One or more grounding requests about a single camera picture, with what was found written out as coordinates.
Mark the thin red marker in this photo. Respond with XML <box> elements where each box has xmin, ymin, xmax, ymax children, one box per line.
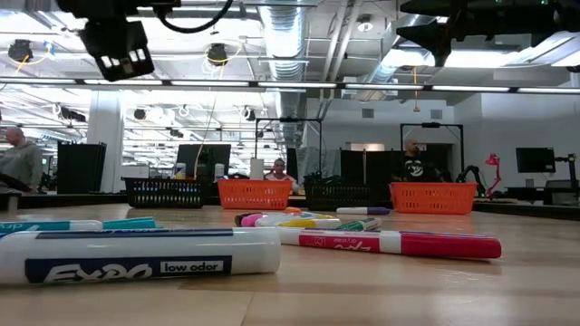
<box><xmin>275</xmin><ymin>225</ymin><xmax>503</xmax><ymax>262</ymax></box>

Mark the person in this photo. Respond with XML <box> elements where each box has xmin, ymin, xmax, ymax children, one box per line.
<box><xmin>401</xmin><ymin>139</ymin><xmax>443</xmax><ymax>183</ymax></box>
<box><xmin>0</xmin><ymin>127</ymin><xmax>44</xmax><ymax>194</ymax></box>
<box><xmin>264</xmin><ymin>158</ymin><xmax>301</xmax><ymax>191</ymax></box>

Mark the black plastic basket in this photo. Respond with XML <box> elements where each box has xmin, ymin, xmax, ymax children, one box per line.
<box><xmin>122</xmin><ymin>177</ymin><xmax>212</xmax><ymax>209</ymax></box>
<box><xmin>303</xmin><ymin>181</ymin><xmax>393</xmax><ymax>212</ymax></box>

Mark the orange plastic basket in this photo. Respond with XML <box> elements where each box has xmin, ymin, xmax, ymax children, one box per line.
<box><xmin>216</xmin><ymin>178</ymin><xmax>294</xmax><ymax>211</ymax></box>
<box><xmin>389</xmin><ymin>181</ymin><xmax>479</xmax><ymax>216</ymax></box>

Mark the silver air duct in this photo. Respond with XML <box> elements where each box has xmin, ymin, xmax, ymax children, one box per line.
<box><xmin>257</xmin><ymin>0</ymin><xmax>314</xmax><ymax>149</ymax></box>
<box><xmin>357</xmin><ymin>13</ymin><xmax>436</xmax><ymax>87</ymax></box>

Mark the black cabinet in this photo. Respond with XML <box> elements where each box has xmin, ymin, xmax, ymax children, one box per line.
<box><xmin>56</xmin><ymin>141</ymin><xmax>108</xmax><ymax>195</ymax></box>

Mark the Expo marker dark blue cap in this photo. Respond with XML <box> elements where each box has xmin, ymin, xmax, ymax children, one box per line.
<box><xmin>0</xmin><ymin>225</ymin><xmax>283</xmax><ymax>285</ymax></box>

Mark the black partition screen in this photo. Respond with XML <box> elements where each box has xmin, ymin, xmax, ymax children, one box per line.
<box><xmin>339</xmin><ymin>149</ymin><xmax>454</xmax><ymax>185</ymax></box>

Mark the Expo marker teal cap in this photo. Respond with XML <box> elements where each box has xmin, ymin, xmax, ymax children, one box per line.
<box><xmin>0</xmin><ymin>216</ymin><xmax>159</xmax><ymax>237</ymax></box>

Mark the thin purple marker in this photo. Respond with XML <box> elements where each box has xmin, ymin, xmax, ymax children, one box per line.
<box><xmin>335</xmin><ymin>206</ymin><xmax>392</xmax><ymax>216</ymax></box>

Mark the thin pink marker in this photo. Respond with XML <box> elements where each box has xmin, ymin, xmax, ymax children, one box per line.
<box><xmin>239</xmin><ymin>212</ymin><xmax>273</xmax><ymax>228</ymax></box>

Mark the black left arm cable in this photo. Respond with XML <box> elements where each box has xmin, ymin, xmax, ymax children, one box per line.
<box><xmin>153</xmin><ymin>0</ymin><xmax>235</xmax><ymax>35</ymax></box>

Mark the thin yellow marker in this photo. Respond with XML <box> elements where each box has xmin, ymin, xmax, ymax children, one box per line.
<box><xmin>276</xmin><ymin>217</ymin><xmax>342</xmax><ymax>229</ymax></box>

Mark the red desk lamp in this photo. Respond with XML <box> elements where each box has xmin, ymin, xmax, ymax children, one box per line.
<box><xmin>484</xmin><ymin>152</ymin><xmax>503</xmax><ymax>198</ymax></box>

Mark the black monitor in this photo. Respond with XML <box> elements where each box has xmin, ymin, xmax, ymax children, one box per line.
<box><xmin>515</xmin><ymin>147</ymin><xmax>557</xmax><ymax>174</ymax></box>
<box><xmin>175</xmin><ymin>143</ymin><xmax>232</xmax><ymax>180</ymax></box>

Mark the thin green marker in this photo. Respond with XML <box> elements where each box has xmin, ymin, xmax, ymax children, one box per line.
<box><xmin>337</xmin><ymin>216</ymin><xmax>383</xmax><ymax>232</ymax></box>

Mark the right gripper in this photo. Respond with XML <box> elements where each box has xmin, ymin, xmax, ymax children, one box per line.
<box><xmin>396</xmin><ymin>0</ymin><xmax>556</xmax><ymax>68</ymax></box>

